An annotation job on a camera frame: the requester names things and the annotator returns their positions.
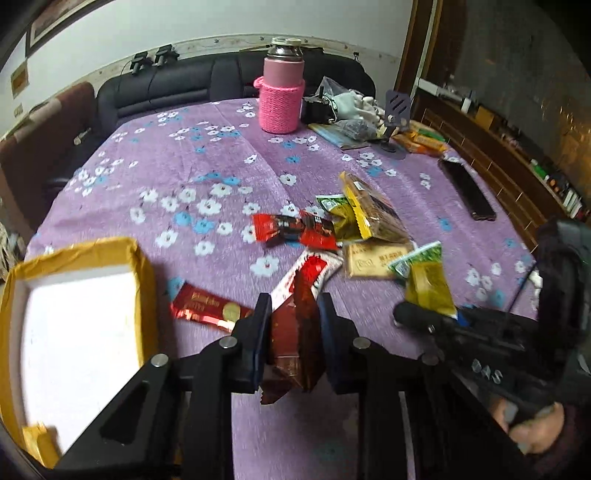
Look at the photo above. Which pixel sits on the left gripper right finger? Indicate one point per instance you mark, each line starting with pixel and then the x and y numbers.
pixel 417 420

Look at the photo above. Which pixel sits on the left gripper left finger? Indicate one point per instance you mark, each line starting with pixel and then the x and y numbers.
pixel 172 419

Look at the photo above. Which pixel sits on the long red gold snack bar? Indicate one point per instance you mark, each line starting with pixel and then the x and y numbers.
pixel 197 305

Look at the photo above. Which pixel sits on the dark red snack packet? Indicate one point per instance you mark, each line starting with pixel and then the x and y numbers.
pixel 297 356

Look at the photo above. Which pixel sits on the green yellow snack packet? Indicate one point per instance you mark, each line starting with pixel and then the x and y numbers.
pixel 422 271

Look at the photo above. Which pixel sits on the beige cracker packet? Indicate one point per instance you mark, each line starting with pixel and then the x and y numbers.
pixel 371 259

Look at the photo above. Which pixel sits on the red white snack packet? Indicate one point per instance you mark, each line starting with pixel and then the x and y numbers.
pixel 315 266

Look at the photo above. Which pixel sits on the yellow brown biscuit packet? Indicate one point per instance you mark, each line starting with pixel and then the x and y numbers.
pixel 374 213

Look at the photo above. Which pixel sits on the small green yellow packet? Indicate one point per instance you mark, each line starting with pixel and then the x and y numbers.
pixel 342 216

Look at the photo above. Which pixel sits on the red black candy packet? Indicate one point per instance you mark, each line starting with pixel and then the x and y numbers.
pixel 308 230

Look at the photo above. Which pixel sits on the yellow cheese cracker packet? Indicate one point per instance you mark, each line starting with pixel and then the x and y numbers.
pixel 40 445

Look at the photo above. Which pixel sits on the right hand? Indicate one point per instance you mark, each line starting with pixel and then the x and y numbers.
pixel 534 436

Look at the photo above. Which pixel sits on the yellow cardboard tray box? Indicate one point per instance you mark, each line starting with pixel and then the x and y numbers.
pixel 76 325

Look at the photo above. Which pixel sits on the black phone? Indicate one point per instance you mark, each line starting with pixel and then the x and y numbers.
pixel 470 193

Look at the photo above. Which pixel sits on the purple floral tablecloth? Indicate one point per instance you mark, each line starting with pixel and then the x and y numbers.
pixel 185 183

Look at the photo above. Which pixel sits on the orange snack boxes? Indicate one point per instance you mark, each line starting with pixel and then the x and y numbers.
pixel 419 138

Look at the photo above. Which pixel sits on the small phone stand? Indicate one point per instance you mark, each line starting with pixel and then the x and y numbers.
pixel 398 108

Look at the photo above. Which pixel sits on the brown leather armchair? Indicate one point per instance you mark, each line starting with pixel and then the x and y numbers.
pixel 36 149

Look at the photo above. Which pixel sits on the clear bag of items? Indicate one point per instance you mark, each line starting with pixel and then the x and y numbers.
pixel 354 114

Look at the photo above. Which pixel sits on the black leather sofa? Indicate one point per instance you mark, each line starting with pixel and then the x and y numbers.
pixel 154 89

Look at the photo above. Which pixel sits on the pink knitted thermos bottle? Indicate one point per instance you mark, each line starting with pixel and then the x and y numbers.
pixel 281 87

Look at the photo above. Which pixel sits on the framed horse painting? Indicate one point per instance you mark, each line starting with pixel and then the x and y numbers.
pixel 54 18

